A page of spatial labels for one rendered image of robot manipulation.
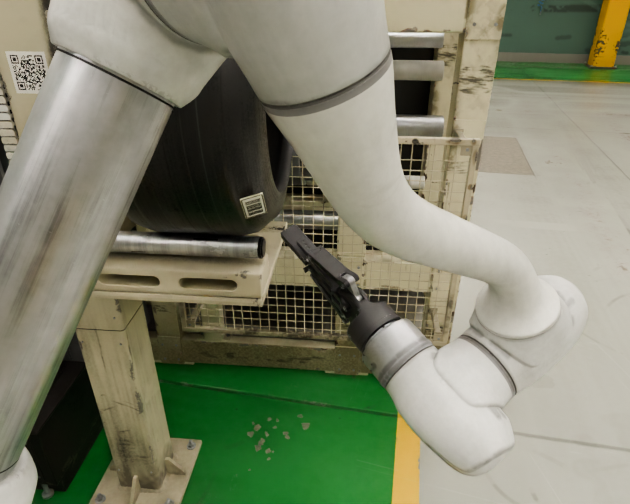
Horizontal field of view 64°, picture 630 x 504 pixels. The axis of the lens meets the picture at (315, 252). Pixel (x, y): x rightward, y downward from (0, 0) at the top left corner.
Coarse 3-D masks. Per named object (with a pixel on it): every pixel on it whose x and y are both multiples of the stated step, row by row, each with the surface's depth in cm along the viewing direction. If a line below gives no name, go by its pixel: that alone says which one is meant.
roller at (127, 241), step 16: (128, 240) 100; (144, 240) 100; (160, 240) 100; (176, 240) 100; (192, 240) 100; (208, 240) 99; (224, 240) 99; (240, 240) 99; (256, 240) 99; (208, 256) 101; (224, 256) 100; (240, 256) 100; (256, 256) 99
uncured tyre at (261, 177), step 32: (224, 64) 72; (224, 96) 73; (256, 96) 77; (192, 128) 74; (224, 128) 75; (256, 128) 78; (160, 160) 78; (192, 160) 77; (224, 160) 77; (256, 160) 81; (288, 160) 116; (160, 192) 82; (192, 192) 82; (224, 192) 82; (256, 192) 86; (160, 224) 92; (192, 224) 91; (224, 224) 90; (256, 224) 95
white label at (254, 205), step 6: (246, 198) 84; (252, 198) 84; (258, 198) 85; (246, 204) 85; (252, 204) 86; (258, 204) 86; (264, 204) 87; (246, 210) 87; (252, 210) 87; (258, 210) 88; (264, 210) 88; (246, 216) 88; (252, 216) 89
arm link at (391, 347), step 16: (400, 320) 68; (384, 336) 67; (400, 336) 66; (416, 336) 67; (368, 352) 68; (384, 352) 66; (400, 352) 65; (416, 352) 65; (384, 368) 66; (384, 384) 67
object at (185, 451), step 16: (176, 448) 165; (192, 448) 165; (192, 464) 160; (112, 480) 155; (176, 480) 155; (96, 496) 150; (112, 496) 150; (128, 496) 150; (144, 496) 150; (160, 496) 150; (176, 496) 150
